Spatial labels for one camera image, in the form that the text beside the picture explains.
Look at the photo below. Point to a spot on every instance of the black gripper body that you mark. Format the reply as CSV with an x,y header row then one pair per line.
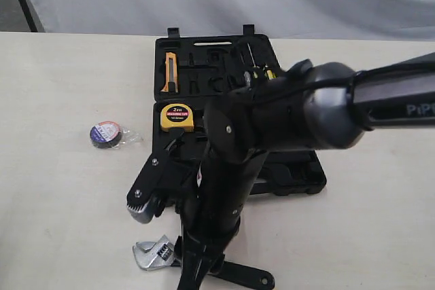
x,y
210,213

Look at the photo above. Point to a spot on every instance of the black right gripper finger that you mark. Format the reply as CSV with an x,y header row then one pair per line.
x,y
197,260

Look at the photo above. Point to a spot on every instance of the adjustable wrench black handle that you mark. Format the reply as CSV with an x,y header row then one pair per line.
x,y
161,254

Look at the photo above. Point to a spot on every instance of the black electrical tape roll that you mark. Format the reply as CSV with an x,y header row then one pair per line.
x,y
112,135

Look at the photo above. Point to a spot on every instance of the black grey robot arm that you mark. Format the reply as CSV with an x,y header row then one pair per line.
x,y
308,107

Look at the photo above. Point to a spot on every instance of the black plastic tool case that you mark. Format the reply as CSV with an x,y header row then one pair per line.
x,y
211,66

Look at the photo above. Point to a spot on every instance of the yellow 2m tape measure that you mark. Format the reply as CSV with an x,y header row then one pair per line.
x,y
177,115

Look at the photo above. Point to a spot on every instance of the yellow utility knife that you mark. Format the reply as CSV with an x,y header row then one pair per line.
x,y
171,74

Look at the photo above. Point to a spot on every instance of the clear voltage tester screwdriver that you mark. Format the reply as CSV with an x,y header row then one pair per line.
x,y
247,78

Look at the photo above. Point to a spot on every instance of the left yellow black screwdriver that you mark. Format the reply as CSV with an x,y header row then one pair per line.
x,y
255,68

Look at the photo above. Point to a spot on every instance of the yellow black screwdriver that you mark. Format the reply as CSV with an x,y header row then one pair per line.
x,y
269,73
255,68

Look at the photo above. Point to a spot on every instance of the right yellow black screwdriver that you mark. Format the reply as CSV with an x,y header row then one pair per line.
x,y
269,73

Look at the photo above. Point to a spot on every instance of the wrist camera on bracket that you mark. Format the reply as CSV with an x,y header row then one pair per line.
x,y
161,180

